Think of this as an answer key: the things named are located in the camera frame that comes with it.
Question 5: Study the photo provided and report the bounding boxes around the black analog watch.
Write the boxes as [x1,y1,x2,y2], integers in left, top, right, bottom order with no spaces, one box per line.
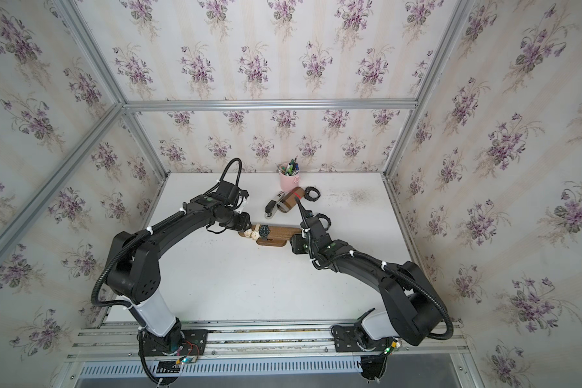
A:
[258,225,270,240]

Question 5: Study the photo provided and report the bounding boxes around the black and beige stapler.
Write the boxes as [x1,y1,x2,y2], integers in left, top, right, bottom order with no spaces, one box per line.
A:
[264,191,286,219]

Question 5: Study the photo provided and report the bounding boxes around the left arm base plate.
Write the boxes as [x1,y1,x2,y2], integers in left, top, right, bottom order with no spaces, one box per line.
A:
[137,329,210,357]

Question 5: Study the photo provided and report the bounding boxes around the pens in bucket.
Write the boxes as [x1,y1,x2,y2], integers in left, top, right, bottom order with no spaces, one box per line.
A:
[277,157,300,176]

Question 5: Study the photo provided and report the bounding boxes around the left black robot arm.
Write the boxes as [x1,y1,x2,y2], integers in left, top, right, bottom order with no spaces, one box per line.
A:
[90,158,251,347]

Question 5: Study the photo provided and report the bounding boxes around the aluminium mounting rail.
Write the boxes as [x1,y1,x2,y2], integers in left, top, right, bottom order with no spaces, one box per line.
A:
[57,321,480,387]

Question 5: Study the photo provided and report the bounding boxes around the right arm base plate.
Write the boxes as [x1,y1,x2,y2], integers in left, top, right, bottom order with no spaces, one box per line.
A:
[331,325,400,354]

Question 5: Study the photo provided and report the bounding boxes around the pink pen bucket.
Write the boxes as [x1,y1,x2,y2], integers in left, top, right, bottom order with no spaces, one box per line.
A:
[279,172,300,192]

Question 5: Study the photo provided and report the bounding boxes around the black sport watch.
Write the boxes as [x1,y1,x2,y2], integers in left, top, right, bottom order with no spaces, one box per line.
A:
[304,186,321,202]
[315,213,331,231]

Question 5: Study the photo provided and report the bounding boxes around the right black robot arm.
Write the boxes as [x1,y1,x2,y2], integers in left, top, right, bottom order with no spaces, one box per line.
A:
[290,198,454,351]

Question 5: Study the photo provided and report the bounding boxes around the wooden watch stand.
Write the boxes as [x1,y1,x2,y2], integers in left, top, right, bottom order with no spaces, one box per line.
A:
[238,224,302,247]

